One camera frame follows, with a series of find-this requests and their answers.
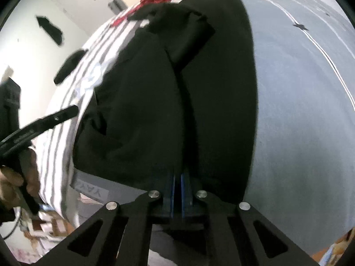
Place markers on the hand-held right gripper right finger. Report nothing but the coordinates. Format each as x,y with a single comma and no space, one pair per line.
185,196

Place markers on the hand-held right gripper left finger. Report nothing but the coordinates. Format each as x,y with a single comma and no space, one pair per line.
172,196

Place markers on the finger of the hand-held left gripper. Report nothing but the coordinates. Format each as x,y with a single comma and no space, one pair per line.
61,115

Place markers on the black pants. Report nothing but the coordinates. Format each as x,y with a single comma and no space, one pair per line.
138,102

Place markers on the person's left hand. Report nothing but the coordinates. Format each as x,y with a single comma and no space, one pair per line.
11,180

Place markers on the dark hanging garment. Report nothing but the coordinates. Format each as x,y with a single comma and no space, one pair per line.
51,30

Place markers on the white door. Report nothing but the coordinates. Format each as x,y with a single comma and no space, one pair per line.
77,0

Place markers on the dark ribbed suitcase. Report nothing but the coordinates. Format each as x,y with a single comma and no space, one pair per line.
118,4

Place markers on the bed with striped sheet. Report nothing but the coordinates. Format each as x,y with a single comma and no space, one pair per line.
291,102

